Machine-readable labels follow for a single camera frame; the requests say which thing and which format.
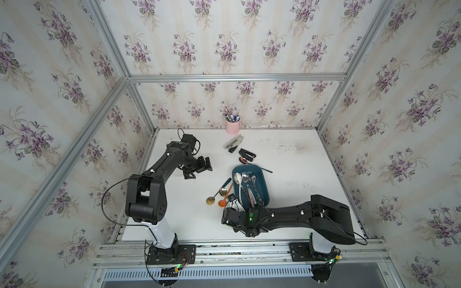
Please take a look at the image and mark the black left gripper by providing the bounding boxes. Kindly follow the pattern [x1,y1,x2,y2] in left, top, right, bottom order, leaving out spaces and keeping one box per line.
[182,155,214,180]

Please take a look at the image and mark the orange plastic spoon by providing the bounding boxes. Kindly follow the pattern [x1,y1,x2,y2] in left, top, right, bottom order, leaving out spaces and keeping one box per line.
[218,184,233,208]

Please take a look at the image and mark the steel spoon green handle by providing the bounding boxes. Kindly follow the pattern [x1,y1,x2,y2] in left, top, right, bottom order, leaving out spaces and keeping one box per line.
[251,175,265,206]

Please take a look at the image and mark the gold spoon green handle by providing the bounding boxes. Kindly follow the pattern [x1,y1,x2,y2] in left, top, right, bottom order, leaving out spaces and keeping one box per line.
[206,178,232,205]

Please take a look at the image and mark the white plastic spoon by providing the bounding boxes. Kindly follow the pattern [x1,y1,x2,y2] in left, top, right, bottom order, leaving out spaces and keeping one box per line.
[234,173,243,204]

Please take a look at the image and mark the iridescent rainbow metal spoon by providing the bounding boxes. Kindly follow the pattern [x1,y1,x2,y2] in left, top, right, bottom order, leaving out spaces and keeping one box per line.
[239,157,273,174]

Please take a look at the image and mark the teal plastic storage box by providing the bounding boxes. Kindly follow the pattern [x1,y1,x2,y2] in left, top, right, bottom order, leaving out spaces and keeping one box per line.
[232,165,270,211]

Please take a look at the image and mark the steel spoon pink handle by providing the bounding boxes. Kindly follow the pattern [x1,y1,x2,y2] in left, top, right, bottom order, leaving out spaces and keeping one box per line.
[242,172,256,207]

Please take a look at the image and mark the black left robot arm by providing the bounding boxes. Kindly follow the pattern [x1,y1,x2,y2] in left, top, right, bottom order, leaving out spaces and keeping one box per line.
[125,134,212,253]

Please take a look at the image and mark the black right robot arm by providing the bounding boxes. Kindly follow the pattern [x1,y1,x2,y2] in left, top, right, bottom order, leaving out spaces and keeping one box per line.
[222,194,356,245]

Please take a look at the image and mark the pink pen cup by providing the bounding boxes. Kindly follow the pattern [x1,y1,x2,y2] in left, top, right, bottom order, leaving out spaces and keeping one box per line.
[225,118,240,135]

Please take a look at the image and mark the pens in cup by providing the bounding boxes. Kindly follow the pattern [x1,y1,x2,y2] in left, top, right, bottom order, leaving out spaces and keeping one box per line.
[224,110,240,123]

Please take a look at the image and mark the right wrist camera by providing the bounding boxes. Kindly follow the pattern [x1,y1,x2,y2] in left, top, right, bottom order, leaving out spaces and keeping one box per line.
[225,193,240,212]

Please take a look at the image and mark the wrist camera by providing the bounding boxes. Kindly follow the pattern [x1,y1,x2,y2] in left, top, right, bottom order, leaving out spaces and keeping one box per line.
[225,193,240,212]
[181,134,201,155]

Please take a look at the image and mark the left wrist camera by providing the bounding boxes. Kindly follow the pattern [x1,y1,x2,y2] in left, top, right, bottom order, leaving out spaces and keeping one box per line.
[181,134,201,155]

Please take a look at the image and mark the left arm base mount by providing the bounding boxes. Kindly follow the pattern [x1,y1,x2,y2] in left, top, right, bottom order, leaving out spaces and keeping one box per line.
[146,245,197,265]

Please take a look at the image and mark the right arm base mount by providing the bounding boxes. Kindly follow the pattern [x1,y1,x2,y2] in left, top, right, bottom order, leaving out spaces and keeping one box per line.
[289,242,341,265]

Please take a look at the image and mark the white slotted cable duct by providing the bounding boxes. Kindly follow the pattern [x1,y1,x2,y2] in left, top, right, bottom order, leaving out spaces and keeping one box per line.
[102,264,313,282]

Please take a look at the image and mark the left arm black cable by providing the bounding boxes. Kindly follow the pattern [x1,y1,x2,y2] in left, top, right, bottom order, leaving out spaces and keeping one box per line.
[100,176,152,228]

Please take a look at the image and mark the aluminium rail frame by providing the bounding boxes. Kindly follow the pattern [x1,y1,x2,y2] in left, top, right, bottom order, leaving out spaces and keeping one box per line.
[84,240,403,288]

